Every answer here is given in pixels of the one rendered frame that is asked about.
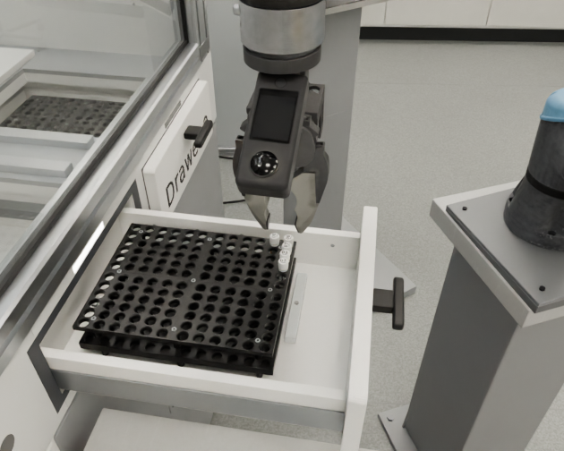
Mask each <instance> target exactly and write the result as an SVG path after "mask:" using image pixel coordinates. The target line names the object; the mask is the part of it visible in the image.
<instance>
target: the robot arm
mask: <svg viewBox="0 0 564 451"><path fill-rule="evenodd" d="M325 10H326V0H238V4H234V5H233V14H234V15H238V16H240V33H241V41H242V43H243V49H244V62H245V63H246V65H247V66H249V67H250V68H252V69H253V70H255V71H258V72H259V73H258V77H257V81H256V85H255V90H254V92H253V93H252V97H251V99H250V101H249V103H248V105H247V107H246V114H247V115H248V116H247V119H246V120H244V121H243V122H242V124H241V127H240V130H242V131H243V132H244V136H243V135H237V137H236V139H235V154H234V157H233V171H234V175H235V183H236V185H237V188H238V190H239V192H240V193H242V195H243V196H244V199H245V201H246V203H247V206H248V208H249V209H250V211H251V212H252V214H253V216H254V217H255V219H256V220H257V221H258V223H259V224H260V225H261V227H262V228H263V229H265V230H269V217H270V213H269V210H268V203H269V197H273V198H280V199H285V198H287V197H288V196H289V195H290V192H291V191H292V192H293V194H294V195H295V196H296V200H297V202H296V204H295V212H296V215H297V216H296V220H295V228H296V230H297V232H298V233H300V234H301V233H303V232H304V231H305V229H306V228H307V227H308V226H309V225H310V223H311V222H312V220H313V218H314V215H315V213H316V210H317V208H318V206H319V204H320V200H321V197H322V194H323V193H324V190H325V187H326V185H327V181H328V178H329V155H328V154H327V153H326V151H325V144H326V143H325V142H324V141H318V138H319V139H320V138H321V134H322V130H323V117H324V92H325V84H314V83H310V82H309V70H310V69H311V68H313V67H314V66H316V65H317V64H318V63H319V62H320V59H321V43H322V42H323V40H324V36H325ZM311 89H317V90H318V91H319V94H318V93H316V92H315V91H314V90H311ZM539 118H540V122H539V126H538V129H537V133H536V136H535V139H534V145H533V149H532V152H531V156H530V159H529V162H528V166H527V169H526V174H525V175H524V177H523V178H522V179H521V181H520V182H519V183H518V185H517V186H516V188H515V189H514V191H513V192H512V193H511V194H510V195H509V196H508V199H507V202H506V206H505V209H504V219H505V222H506V224H507V225H508V227H509V229H510V230H511V231H512V232H513V233H514V234H516V235H517V236H519V237H520V238H522V239H523V240H525V241H527V242H529V243H531V244H533V245H536V246H539V247H542V248H545V249H549V250H555V251H564V88H562V89H558V90H556V91H554V92H553V93H551V94H550V96H549V97H548V98H547V100H546V102H545V105H544V108H543V112H542V113H541V114H540V117H539ZM318 123H319V127H318ZM298 167H299V168H298Z"/></svg>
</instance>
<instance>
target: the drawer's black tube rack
mask: <svg viewBox="0 0 564 451"><path fill-rule="evenodd" d="M135 228H140V230H138V231H133V229H135ZM150 229H152V230H153V231H152V232H146V231H148V230H150ZM161 231H167V232H166V233H164V234H160V232H161ZM173 233H180V234H178V235H173ZM187 234H193V236H190V237H188V236H186V235H187ZM131 235H137V236H136V237H133V238H130V236H131ZM201 235H206V237H205V238H200V236H201ZM145 236H148V237H149V239H146V237H145ZM219 237H223V238H224V239H223V240H217V238H219ZM158 238H163V240H161V241H156V240H157V239H158ZM231 239H236V240H237V241H235V242H230V240H231ZM170 240H176V242H174V243H170V242H169V241H170ZM246 240H248V241H251V242H250V243H244V241H246ZM185 241H189V243H187V244H183V242H185ZM258 242H264V244H263V245H259V244H257V243H258ZM126 243H132V244H130V245H125V244H126ZM197 243H203V245H200V246H199V245H196V244H197ZM281 243H282V240H279V245H278V246H271V245H270V242H269V238H262V237H254V236H246V235H238V234H222V233H214V232H206V231H198V230H190V229H182V228H173V227H165V226H157V225H142V224H134V223H131V225H130V227H129V228H128V230H127V232H126V234H125V235H124V238H123V239H122V241H121V242H120V244H119V245H118V247H117V249H116V251H115V253H114V255H113V257H112V258H111V260H110V261H109V263H108V264H107V267H106V269H105V270H104V272H103V274H102V275H101V277H100V279H99V281H98V282H97V284H96V286H95V287H94V289H93V291H92V293H91V294H90V297H89V299H88V300H87V301H86V303H85V304H84V306H83V308H82V310H81V312H80V314H79V316H78V317H77V319H76V320H75V322H74V323H73V330H79V331H85V332H84V334H83V335H82V337H81V340H80V342H79V345H80V348H82V349H89V350H95V351H101V352H102V354H103V355H104V356H107V355H109V353H120V354H127V355H133V356H140V357H146V358H152V359H159V360H165V361H171V362H177V364H178V366H179V367H183V366H184V364H185V363H190V364H196V365H202V366H209V367H215V368H221V369H228V370H239V371H246V372H252V373H256V377H257V378H262V376H263V374H265V375H271V376H273V373H274V369H275V364H276V359H277V355H278V348H279V343H280V338H281V334H282V329H283V325H284V321H285V316H286V308H287V304H288V299H289V295H290V291H291V286H292V282H293V277H294V272H295V265H296V258H294V261H293V265H292V269H291V274H290V277H289V282H288V287H287V290H286V299H285V302H284V307H283V311H282V315H281V320H280V324H279V329H278V336H277V341H276V344H275V349H274V353H273V357H267V356H259V355H255V350H256V345H257V343H259V342H260V341H261V340H260V339H259V334H260V331H261V324H262V321H263V317H264V313H265V310H266V306H267V301H268V298H269V292H271V291H277V290H272V288H271V284H272V280H273V277H274V273H275V269H276V265H277V262H278V254H279V251H280V249H282V246H281ZM216 244H219V245H221V246H220V247H218V248H215V247H214V245H216ZM229 246H234V249H231V250H229V249H228V248H227V247H229ZM242 248H248V249H249V250H247V251H242V250H241V249H242ZM258 249H260V250H262V252H256V251H255V250H258ZM123 250H128V252H125V253H121V251H123ZM270 251H276V252H277V253H275V254H270V253H269V252H270ZM121 257H123V258H124V259H123V260H117V259H118V258H121ZM271 259H274V261H271ZM115 265H119V266H120V267H119V268H112V267H113V266H115ZM107 277H114V278H113V279H111V280H106V278H107ZM102 285H109V287H108V288H106V289H101V286H102ZM98 294H104V296H102V297H100V298H96V296H97V295H98ZM94 302H98V303H99V305H98V306H97V307H90V306H91V304H92V303H94ZM88 312H94V314H93V315H92V316H90V317H85V315H86V314H87V313H88ZM86 321H87V322H89V324H88V325H87V326H85V327H80V324H81V323H82V322H86Z"/></svg>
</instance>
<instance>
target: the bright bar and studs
mask: <svg viewBox="0 0 564 451"><path fill-rule="evenodd" d="M306 283H307V274H305V273H297V275H296V280H295V288H294V292H293V297H292V301H291V306H290V311H289V315H288V320H287V323H286V332H285V343H289V344H295V342H296V338H297V332H298V328H299V322H300V318H301V312H302V307H303V298H304V293H305V287H306Z"/></svg>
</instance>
